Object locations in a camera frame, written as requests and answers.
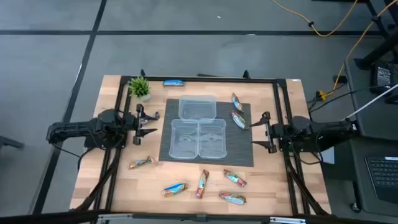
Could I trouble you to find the red and blue granola bar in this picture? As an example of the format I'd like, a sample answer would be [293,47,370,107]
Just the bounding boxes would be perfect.
[218,190,248,206]
[223,169,248,188]
[231,110,249,130]

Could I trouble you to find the white cable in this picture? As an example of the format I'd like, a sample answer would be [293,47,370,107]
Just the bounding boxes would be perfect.
[341,83,398,121]

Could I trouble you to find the black laptop keyboard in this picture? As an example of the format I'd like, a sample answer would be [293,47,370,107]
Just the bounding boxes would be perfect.
[364,155,398,205]

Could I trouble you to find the black power adapter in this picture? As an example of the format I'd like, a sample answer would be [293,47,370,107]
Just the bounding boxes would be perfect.
[369,61,395,95]

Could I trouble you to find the small potted green plant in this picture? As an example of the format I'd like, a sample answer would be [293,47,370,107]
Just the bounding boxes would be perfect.
[127,76,152,102]

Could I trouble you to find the black stand legs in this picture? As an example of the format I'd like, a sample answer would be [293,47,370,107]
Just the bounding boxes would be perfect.
[354,0,398,71]

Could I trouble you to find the black equipment cart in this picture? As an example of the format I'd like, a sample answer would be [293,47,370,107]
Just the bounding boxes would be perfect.
[320,57,398,217]

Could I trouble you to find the grey woven mat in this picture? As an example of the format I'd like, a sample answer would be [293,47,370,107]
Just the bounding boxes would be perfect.
[158,98,254,167]

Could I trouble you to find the black aluminium table frame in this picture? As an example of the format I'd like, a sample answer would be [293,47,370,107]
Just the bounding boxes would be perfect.
[0,68,398,224]

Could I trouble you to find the yellow cable plug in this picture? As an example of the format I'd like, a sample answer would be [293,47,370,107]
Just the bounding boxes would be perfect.
[316,89,331,101]

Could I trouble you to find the blue and orange granola bar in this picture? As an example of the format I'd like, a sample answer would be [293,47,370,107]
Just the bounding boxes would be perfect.
[231,92,244,113]

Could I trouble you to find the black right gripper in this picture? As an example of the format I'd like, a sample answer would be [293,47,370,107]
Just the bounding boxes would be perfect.
[249,111,283,154]

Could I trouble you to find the brown gold granola bar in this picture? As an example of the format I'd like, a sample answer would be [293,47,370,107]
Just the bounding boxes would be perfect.
[128,155,155,170]

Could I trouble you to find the red and gold granola bar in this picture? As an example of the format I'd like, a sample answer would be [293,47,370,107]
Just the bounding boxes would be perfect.
[195,169,210,200]

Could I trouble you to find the yellow extension cable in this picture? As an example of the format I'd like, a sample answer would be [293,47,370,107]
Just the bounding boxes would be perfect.
[272,0,359,37]
[332,0,398,91]

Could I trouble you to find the blue and brown granola bar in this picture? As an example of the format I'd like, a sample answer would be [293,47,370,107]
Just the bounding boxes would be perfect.
[162,182,190,198]

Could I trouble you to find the grey chair leg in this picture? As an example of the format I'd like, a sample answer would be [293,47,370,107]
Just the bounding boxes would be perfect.
[0,135,25,151]

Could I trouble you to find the clear plastic bin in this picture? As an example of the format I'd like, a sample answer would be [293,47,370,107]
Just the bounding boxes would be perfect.
[168,118,200,160]
[178,95,218,121]
[197,118,228,159]

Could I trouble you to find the black cable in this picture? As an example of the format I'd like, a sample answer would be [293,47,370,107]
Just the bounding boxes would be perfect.
[307,82,398,113]

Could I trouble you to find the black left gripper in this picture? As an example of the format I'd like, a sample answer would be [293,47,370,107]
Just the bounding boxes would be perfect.
[123,103,160,146]

